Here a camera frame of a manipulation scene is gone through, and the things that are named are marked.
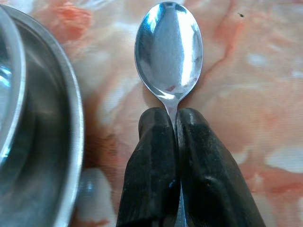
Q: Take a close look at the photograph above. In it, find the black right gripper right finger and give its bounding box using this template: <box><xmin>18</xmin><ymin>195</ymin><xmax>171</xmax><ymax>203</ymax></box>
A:
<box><xmin>176</xmin><ymin>107</ymin><xmax>267</xmax><ymax>227</ymax></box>

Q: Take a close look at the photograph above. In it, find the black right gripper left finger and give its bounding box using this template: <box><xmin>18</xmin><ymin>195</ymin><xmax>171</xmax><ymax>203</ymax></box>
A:
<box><xmin>116</xmin><ymin>107</ymin><xmax>181</xmax><ymax>227</ymax></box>

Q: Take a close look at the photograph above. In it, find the silver metal spoon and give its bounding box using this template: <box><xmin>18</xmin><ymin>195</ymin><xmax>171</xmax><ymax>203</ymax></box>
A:
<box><xmin>134</xmin><ymin>1</ymin><xmax>204</xmax><ymax>227</ymax></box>

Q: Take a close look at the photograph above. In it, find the patterned beige red tablecloth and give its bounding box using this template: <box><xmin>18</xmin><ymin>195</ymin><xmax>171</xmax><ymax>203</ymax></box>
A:
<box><xmin>23</xmin><ymin>0</ymin><xmax>303</xmax><ymax>227</ymax></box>

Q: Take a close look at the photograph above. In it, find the steel plate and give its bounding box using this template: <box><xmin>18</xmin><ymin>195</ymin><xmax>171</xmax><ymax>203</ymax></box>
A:
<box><xmin>0</xmin><ymin>5</ymin><xmax>85</xmax><ymax>227</ymax></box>

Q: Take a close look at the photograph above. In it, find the steel bowl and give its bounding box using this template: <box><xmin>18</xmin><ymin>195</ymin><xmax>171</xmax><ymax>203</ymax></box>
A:
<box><xmin>0</xmin><ymin>6</ymin><xmax>26</xmax><ymax>152</ymax></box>

